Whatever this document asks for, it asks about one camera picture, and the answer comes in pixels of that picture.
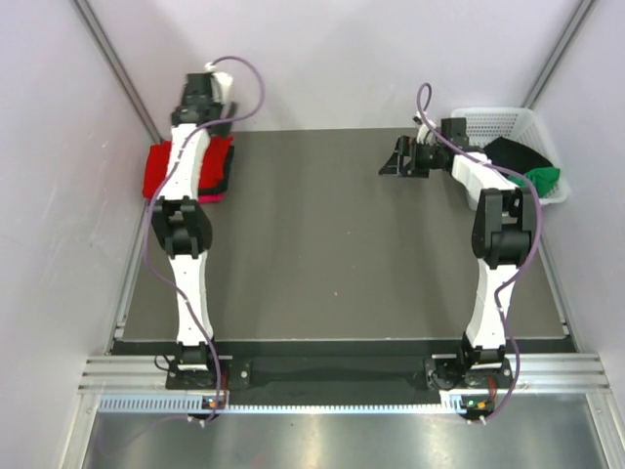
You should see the folded black t shirt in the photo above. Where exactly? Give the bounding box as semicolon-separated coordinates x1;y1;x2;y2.
198;146;234;195

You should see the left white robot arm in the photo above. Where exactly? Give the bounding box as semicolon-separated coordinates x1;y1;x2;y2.
150;68;233;391

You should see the grey slotted cable duct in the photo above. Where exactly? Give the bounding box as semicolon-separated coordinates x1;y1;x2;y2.
99;394;494;415

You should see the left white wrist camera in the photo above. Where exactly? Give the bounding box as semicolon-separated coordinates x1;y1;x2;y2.
204;62;233;105

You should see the aluminium frame rail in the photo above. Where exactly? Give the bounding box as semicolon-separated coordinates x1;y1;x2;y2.
78;354;610;394

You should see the folded pink t shirt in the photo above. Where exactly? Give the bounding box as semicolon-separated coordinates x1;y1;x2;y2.
197;192;226;204

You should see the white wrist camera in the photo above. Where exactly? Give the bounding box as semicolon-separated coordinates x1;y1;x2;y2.
204;62;233;105
412;115;438;145

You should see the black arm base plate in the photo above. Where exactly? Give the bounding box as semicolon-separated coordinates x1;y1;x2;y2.
166;356;513;391

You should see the red t shirt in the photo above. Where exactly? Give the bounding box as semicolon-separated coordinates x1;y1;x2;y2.
142;136;234;203

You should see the green t shirt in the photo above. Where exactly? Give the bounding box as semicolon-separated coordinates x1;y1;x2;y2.
508;166;561;198

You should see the right aluminium corner post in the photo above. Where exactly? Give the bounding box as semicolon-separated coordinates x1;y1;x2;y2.
521;0;599;109

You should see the white plastic basket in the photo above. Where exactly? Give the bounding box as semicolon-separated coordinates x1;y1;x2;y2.
451;107;562;210

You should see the left aluminium corner post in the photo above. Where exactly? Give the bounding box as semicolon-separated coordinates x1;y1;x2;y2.
69;0;162;143

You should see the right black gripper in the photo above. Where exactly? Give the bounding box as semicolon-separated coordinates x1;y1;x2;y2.
377;137;444;179

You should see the black t shirt in basket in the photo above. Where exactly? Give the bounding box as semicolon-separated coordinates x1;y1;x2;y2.
483;137;553;174

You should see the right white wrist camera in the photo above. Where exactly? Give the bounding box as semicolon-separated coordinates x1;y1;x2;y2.
412;115;438;145

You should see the aluminium corner post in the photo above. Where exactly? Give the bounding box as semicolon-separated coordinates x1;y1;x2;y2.
521;0;599;109
69;0;162;143

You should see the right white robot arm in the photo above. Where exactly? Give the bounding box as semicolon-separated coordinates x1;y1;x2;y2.
379;117;537;391

